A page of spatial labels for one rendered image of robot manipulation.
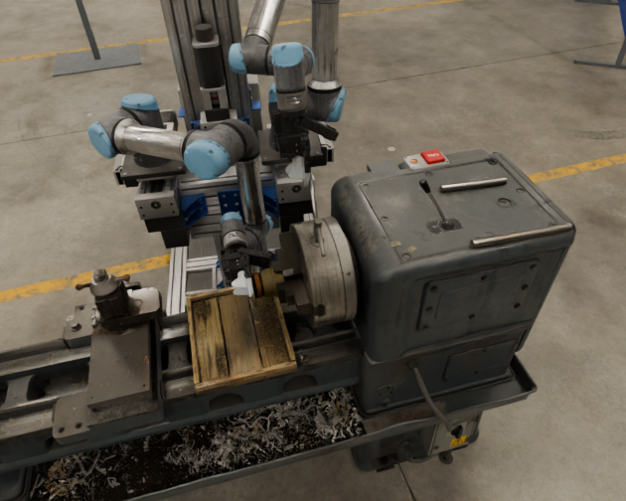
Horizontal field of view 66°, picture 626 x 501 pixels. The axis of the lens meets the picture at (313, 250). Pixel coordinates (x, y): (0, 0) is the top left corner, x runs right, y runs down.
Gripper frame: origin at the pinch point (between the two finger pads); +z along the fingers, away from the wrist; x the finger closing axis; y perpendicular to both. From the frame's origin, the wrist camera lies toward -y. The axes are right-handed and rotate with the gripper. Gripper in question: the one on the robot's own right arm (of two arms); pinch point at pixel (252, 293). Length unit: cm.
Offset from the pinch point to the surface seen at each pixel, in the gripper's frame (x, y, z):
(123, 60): -106, 84, -467
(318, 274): 10.8, -17.8, 7.5
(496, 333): -22, -73, 17
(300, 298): 2.6, -12.6, 7.4
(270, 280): 3.1, -5.7, -0.9
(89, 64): -106, 119, -467
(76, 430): -18, 53, 20
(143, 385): -11.4, 33.4, 14.6
